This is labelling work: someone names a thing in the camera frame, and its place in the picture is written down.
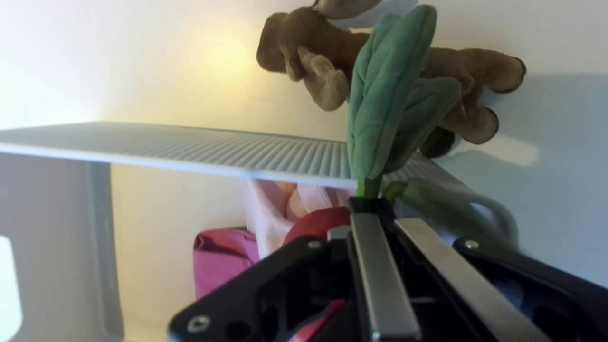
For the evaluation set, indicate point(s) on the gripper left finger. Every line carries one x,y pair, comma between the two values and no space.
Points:
381,278

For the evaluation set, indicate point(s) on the white plastic storage box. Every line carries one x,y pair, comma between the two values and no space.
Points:
191,148

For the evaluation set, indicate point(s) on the brown plush toy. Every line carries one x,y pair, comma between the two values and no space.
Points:
305,38

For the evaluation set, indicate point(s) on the pink cloth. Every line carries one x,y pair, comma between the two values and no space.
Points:
222,259

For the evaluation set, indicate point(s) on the green plush leaf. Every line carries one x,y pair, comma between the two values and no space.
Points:
387,95

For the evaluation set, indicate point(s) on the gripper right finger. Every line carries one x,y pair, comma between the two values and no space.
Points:
469,285

